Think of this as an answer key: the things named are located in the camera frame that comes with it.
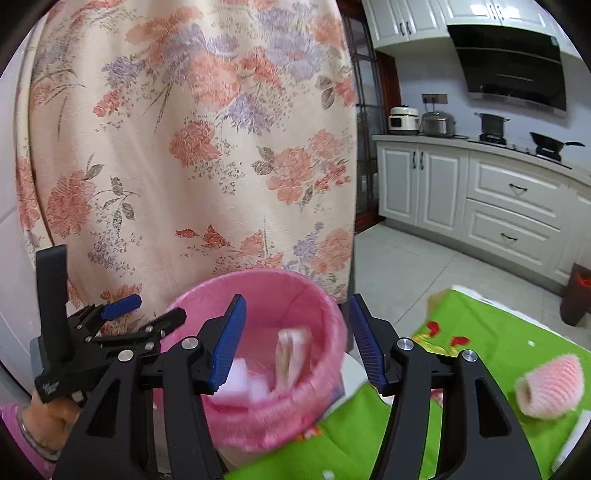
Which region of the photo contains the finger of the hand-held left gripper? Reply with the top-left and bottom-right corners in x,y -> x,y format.
89,307 -> 188,357
69,294 -> 142,334

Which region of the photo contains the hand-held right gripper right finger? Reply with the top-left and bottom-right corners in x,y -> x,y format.
347,294 -> 543,480

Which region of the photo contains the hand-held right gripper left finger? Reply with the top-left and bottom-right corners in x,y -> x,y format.
54,294 -> 247,480

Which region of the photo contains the pink lined waste bin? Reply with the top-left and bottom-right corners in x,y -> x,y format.
159,270 -> 349,453

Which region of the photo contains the person's left forearm pink sleeve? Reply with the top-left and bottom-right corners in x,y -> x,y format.
0,402 -> 58,480

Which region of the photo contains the person's left hand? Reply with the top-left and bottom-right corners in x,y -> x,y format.
21,398 -> 85,457

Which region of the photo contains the small white foam piece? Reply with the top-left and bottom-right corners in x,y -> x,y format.
217,357 -> 273,407

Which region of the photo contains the crumpled pale paper wrapper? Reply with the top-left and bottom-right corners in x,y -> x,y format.
275,326 -> 315,394

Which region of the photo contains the green printed tablecloth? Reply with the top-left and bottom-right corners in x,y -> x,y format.
226,285 -> 588,480

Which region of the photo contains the white lower kitchen cabinet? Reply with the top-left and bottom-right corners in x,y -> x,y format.
376,138 -> 591,297

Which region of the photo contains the white kitchen cabinet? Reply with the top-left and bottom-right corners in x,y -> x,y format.
361,0 -> 583,52
376,138 -> 591,297

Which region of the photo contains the floral beige cloth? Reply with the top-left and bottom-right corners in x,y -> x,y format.
14,0 -> 360,344

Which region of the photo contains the pink foam fruit net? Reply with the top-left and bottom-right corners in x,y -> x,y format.
514,353 -> 585,421

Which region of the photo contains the dark brown floor bin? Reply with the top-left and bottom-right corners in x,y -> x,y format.
560,261 -> 591,327

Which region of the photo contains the white rice cooker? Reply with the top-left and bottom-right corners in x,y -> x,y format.
387,106 -> 421,136

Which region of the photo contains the steel pressure cooker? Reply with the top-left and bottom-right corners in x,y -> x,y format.
420,111 -> 458,138

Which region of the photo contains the black cooking pot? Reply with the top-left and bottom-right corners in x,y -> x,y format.
477,113 -> 511,142

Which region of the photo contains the black wok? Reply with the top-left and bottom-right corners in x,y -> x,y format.
529,131 -> 586,158

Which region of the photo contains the black range hood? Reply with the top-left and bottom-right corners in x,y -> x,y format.
446,24 -> 568,112

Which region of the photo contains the white upper kitchen cabinet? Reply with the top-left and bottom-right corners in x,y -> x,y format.
361,0 -> 583,52

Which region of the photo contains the silver bracelet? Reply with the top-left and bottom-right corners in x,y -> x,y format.
17,410 -> 60,461

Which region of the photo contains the dark wooden door frame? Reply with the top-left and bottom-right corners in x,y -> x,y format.
342,13 -> 400,232

